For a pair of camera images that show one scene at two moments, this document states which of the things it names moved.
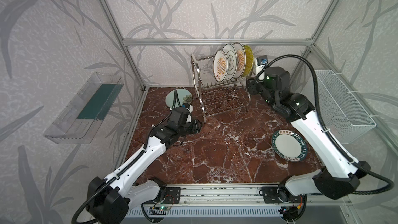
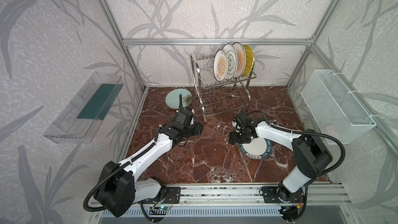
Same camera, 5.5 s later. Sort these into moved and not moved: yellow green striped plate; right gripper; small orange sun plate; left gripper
Moved: right gripper
Not moved: small orange sun plate; yellow green striped plate; left gripper
